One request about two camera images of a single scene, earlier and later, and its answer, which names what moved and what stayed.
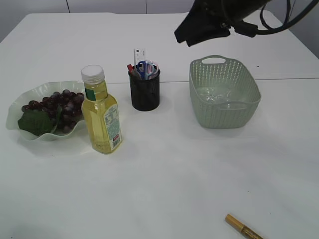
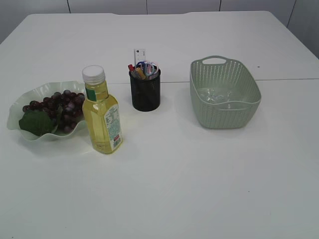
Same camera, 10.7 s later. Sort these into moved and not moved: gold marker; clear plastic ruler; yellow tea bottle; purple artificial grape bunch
Moved: gold marker
Not moved: yellow tea bottle; purple artificial grape bunch; clear plastic ruler
